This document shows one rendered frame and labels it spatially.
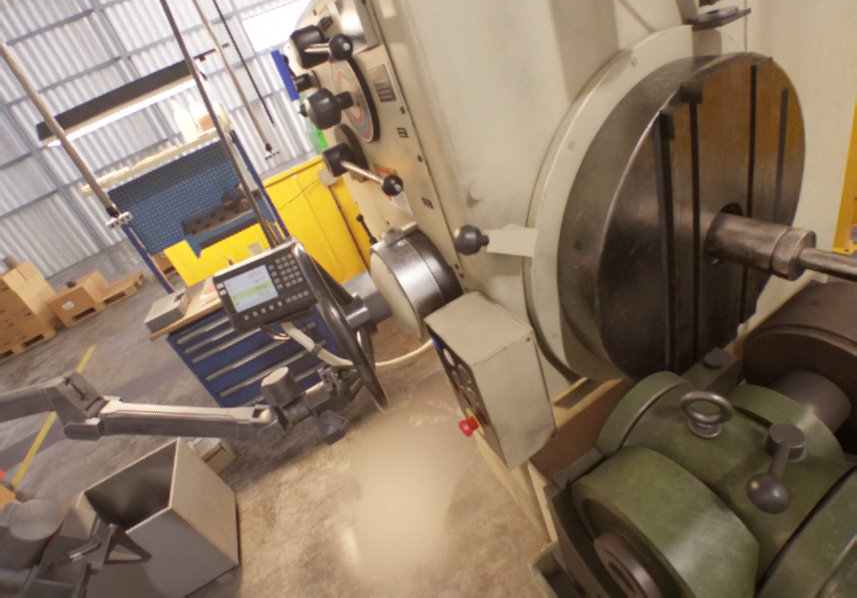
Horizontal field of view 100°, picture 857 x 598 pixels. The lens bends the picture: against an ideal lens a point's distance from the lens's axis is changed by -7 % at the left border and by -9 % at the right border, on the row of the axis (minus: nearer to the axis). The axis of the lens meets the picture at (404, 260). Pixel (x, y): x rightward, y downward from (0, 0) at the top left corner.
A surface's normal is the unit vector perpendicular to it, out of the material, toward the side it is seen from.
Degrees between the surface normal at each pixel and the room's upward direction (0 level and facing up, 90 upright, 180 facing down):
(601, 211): 58
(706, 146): 90
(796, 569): 40
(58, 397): 79
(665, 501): 2
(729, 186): 90
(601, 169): 47
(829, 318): 10
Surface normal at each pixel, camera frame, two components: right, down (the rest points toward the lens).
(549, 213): 0.39, 0.30
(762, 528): -0.85, -0.52
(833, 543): -0.61, -0.62
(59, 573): 0.58, -0.81
